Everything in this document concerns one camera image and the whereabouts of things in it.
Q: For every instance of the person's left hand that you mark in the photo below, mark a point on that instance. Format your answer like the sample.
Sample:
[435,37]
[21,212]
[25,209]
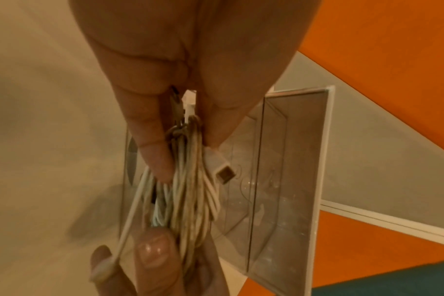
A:
[192,43]

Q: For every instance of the person's right hand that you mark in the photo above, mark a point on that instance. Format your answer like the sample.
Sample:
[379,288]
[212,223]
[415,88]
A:
[152,274]

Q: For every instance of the clear plastic box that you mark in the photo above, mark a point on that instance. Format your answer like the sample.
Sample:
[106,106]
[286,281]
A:
[280,173]

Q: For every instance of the teal fabric surface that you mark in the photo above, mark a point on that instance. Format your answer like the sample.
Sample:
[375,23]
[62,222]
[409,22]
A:
[390,281]

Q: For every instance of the white trim strip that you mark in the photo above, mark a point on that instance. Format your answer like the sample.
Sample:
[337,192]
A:
[386,221]

